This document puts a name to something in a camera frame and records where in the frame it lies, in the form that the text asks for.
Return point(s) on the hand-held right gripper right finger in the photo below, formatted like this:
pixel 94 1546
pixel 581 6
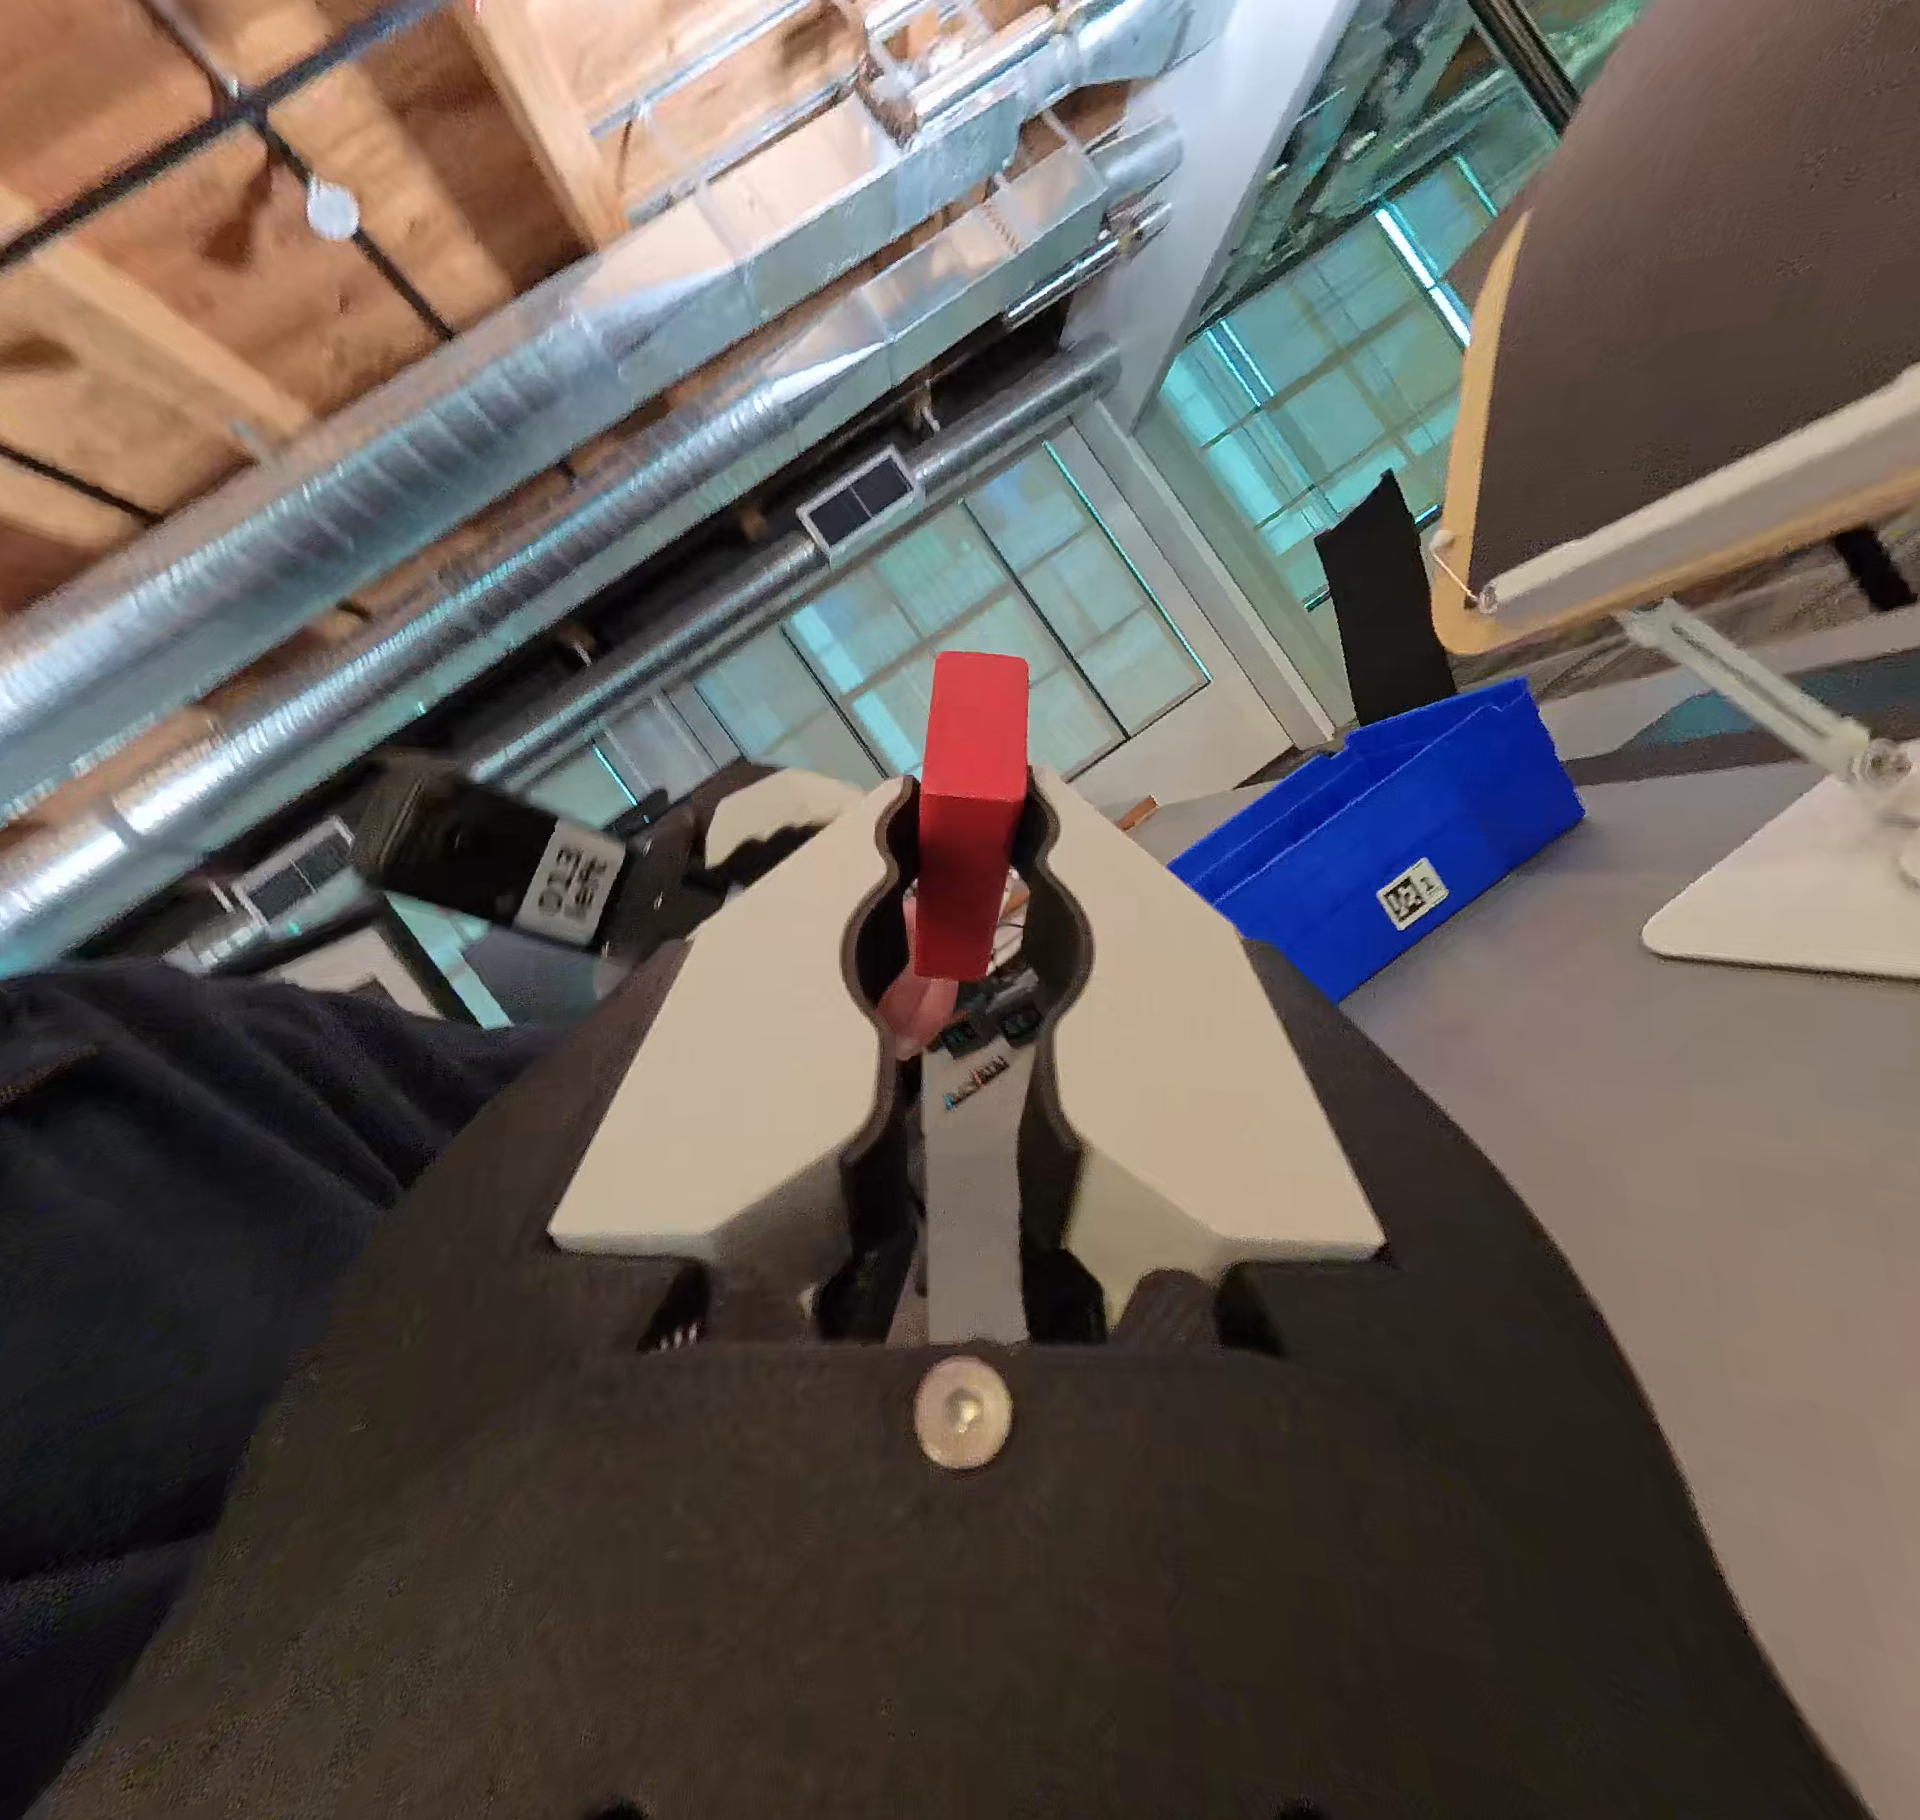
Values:
pixel 1202 1101

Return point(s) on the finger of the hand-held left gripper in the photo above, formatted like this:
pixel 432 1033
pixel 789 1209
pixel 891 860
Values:
pixel 786 808

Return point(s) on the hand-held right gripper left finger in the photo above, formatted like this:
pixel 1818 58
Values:
pixel 721 1101

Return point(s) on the red toy block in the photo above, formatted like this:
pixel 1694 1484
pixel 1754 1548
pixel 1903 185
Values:
pixel 967 802

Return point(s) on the blue plastic bin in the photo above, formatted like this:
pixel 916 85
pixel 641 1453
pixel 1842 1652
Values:
pixel 1320 877

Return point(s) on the person's dark clothing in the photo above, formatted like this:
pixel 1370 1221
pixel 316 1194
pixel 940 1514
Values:
pixel 180 1251

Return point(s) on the black pillar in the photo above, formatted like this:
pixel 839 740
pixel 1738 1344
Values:
pixel 1382 606

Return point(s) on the silver ventilation duct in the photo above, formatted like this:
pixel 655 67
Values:
pixel 599 380

